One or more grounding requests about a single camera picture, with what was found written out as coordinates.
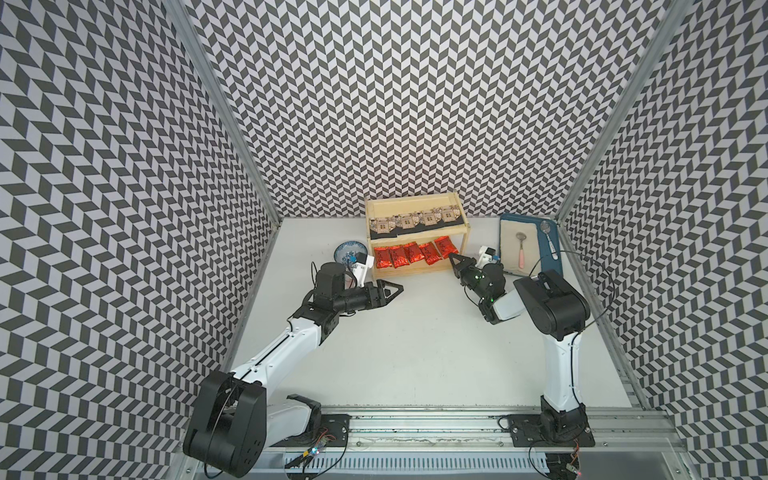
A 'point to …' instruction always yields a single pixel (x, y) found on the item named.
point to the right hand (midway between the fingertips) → (446, 254)
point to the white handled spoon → (545, 228)
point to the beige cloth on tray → (510, 247)
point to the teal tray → (547, 262)
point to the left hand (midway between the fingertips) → (396, 292)
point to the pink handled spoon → (521, 236)
